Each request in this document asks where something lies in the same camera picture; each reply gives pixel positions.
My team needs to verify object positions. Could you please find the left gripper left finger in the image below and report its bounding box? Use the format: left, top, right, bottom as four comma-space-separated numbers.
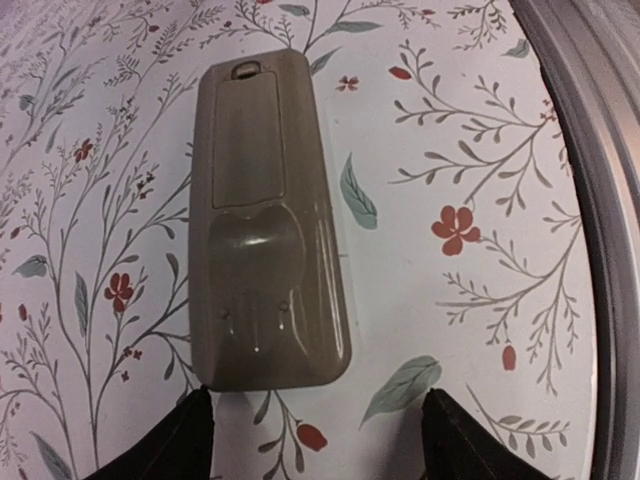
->
89, 387, 215, 480

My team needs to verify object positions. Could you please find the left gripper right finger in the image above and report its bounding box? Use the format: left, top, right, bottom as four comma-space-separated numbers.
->
422, 388, 547, 480

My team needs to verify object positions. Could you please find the beige remote control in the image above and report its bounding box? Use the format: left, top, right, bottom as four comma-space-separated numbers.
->
188, 49, 352, 392

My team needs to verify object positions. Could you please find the front aluminium rail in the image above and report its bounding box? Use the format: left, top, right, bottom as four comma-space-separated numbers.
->
512, 1, 639, 479

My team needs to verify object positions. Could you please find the floral patterned table mat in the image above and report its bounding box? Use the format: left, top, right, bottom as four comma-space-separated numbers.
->
1, 1, 595, 479

